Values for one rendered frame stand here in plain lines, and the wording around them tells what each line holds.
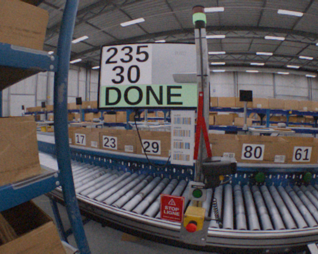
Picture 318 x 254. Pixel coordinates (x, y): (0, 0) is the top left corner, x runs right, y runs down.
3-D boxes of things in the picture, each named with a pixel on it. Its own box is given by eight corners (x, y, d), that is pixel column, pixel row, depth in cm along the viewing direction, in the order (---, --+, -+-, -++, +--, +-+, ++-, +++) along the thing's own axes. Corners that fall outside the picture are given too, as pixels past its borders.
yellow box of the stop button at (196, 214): (181, 231, 54) (182, 216, 53) (187, 218, 62) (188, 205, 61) (220, 237, 49) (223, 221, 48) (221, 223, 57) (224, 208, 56)
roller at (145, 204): (130, 210, 76) (139, 216, 74) (165, 175, 124) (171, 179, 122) (127, 216, 77) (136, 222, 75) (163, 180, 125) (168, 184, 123)
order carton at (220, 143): (183, 160, 123) (184, 137, 121) (191, 150, 150) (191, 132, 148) (237, 163, 108) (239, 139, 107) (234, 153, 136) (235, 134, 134)
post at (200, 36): (178, 242, 63) (183, 29, 55) (181, 235, 68) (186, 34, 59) (205, 246, 59) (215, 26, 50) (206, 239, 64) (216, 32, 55)
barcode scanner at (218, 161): (237, 189, 48) (236, 159, 48) (201, 191, 53) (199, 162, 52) (235, 181, 54) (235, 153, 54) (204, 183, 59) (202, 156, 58)
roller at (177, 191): (151, 224, 72) (154, 217, 71) (179, 183, 120) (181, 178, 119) (161, 228, 70) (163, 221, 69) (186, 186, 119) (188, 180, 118)
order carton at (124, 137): (100, 150, 151) (99, 132, 149) (117, 144, 178) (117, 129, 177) (136, 155, 137) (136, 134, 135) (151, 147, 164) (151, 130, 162)
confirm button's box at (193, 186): (187, 200, 58) (188, 184, 57) (189, 196, 61) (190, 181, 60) (205, 202, 56) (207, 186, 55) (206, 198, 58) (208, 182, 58)
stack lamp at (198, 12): (192, 19, 54) (191, 7, 53) (194, 25, 58) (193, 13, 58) (205, 18, 52) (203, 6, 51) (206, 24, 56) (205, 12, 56)
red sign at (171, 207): (160, 218, 65) (160, 193, 64) (160, 217, 66) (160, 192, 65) (197, 225, 59) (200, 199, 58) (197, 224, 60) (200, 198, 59)
